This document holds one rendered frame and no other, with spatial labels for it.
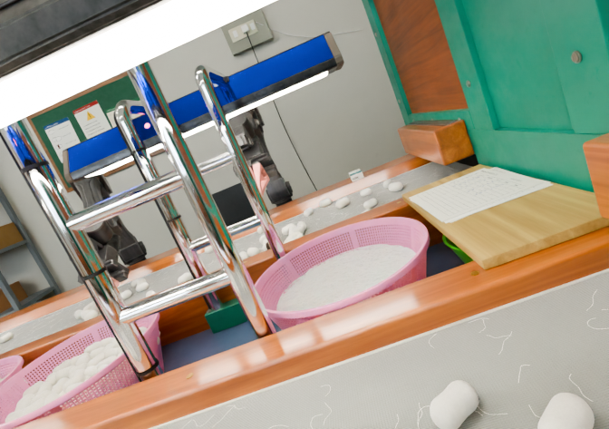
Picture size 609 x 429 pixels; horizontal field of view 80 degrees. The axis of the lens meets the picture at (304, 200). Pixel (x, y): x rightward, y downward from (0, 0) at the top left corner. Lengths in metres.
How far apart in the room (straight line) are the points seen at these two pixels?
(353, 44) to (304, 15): 0.42
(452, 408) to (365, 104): 2.73
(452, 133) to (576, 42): 0.33
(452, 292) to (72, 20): 0.35
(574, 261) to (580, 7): 0.23
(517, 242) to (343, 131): 2.55
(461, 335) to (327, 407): 0.13
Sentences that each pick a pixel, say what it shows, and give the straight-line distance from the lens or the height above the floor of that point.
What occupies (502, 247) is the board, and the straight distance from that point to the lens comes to 0.41.
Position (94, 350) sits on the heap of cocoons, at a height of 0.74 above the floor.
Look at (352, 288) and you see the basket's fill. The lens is 0.51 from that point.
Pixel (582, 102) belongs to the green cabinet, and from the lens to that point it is 0.47.
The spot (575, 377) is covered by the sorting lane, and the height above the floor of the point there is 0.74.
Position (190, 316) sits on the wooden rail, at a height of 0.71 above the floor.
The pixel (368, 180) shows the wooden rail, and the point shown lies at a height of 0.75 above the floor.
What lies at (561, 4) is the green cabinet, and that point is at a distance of 0.46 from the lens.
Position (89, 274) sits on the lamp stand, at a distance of 0.47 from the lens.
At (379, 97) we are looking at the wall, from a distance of 2.96.
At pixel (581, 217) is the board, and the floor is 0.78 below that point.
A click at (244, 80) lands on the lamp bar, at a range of 0.78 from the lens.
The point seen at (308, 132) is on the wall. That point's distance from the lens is 2.89.
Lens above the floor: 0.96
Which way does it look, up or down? 11 degrees down
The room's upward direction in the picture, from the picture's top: 23 degrees counter-clockwise
